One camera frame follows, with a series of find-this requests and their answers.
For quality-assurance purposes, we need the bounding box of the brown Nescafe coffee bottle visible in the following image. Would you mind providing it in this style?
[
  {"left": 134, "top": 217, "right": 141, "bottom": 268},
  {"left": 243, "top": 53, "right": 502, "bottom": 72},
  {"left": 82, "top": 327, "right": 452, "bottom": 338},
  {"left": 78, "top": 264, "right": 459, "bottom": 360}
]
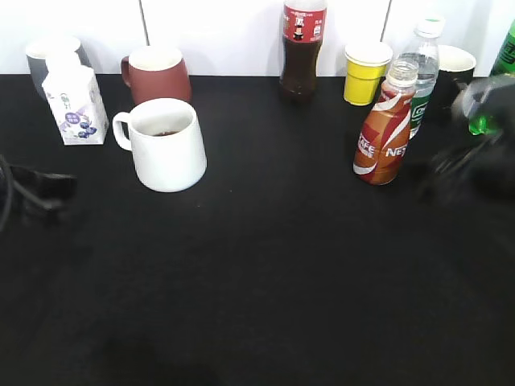
[{"left": 352, "top": 59, "right": 418, "bottom": 186}]

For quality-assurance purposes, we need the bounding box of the black ceramic mug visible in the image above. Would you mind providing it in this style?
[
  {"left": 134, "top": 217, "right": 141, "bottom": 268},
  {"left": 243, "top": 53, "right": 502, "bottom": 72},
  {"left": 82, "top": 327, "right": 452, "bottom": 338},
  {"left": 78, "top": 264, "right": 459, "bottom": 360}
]
[{"left": 425, "top": 45, "right": 476, "bottom": 122}]

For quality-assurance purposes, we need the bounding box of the white blueberry milk carton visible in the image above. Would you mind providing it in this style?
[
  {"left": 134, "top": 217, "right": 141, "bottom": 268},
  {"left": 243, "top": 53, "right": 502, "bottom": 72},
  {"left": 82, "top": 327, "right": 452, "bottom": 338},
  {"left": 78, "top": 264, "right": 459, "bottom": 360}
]
[{"left": 42, "top": 51, "right": 109, "bottom": 146}]

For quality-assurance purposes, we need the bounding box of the yellow paper cup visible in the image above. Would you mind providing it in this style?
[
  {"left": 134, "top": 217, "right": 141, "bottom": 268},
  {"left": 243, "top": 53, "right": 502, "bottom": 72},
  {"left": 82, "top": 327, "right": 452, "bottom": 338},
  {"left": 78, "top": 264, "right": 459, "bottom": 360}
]
[{"left": 344, "top": 41, "right": 393, "bottom": 106}]

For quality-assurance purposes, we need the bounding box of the clear water bottle green label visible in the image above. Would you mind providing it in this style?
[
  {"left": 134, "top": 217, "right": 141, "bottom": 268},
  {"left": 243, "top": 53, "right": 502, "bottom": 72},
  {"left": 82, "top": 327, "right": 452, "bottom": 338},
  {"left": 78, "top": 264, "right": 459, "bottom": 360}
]
[{"left": 398, "top": 14, "right": 445, "bottom": 139}]

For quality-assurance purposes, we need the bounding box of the white ceramic mug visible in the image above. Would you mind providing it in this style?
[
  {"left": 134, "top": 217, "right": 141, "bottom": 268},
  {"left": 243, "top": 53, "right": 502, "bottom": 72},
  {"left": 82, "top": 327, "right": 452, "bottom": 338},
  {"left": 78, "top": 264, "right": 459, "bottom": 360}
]
[{"left": 113, "top": 98, "right": 207, "bottom": 192}]

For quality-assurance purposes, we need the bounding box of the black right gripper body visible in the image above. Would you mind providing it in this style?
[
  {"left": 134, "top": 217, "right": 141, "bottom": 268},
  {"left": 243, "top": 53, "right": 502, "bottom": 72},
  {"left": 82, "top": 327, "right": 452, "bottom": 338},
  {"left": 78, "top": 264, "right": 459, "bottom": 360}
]
[{"left": 418, "top": 74, "right": 514, "bottom": 201}]

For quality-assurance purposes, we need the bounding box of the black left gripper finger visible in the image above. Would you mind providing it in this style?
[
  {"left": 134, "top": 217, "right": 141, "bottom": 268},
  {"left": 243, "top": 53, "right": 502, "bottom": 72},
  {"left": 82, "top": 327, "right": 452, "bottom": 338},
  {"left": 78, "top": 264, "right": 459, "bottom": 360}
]
[{"left": 10, "top": 166, "right": 77, "bottom": 199}]

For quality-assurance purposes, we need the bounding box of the cola bottle red label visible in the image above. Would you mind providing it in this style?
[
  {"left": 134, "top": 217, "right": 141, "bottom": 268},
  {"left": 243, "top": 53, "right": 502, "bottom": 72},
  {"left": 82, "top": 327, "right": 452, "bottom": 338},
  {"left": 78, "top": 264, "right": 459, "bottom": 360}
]
[{"left": 280, "top": 0, "right": 328, "bottom": 102}]

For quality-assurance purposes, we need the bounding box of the dark red ceramic mug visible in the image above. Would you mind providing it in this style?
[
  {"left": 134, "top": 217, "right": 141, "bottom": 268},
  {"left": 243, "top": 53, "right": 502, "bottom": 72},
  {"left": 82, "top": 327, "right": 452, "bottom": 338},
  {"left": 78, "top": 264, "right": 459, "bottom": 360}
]
[{"left": 121, "top": 45, "right": 192, "bottom": 105}]

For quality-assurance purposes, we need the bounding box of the green sprite bottle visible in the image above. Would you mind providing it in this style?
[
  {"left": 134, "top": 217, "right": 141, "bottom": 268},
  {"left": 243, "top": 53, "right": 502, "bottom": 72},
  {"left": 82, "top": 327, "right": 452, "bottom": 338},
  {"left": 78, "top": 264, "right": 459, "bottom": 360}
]
[{"left": 468, "top": 21, "right": 515, "bottom": 135}]

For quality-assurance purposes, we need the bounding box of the grey mug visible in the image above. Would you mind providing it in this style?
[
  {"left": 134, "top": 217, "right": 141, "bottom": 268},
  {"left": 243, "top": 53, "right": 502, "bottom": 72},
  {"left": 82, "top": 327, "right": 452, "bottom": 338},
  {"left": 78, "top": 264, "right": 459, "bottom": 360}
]
[{"left": 25, "top": 35, "right": 95, "bottom": 101}]

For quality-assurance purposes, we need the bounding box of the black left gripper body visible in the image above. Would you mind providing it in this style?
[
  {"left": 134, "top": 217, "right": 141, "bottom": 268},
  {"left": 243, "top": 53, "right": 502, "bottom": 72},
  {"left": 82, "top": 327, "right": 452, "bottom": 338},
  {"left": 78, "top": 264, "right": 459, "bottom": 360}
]
[{"left": 1, "top": 155, "right": 68, "bottom": 232}]

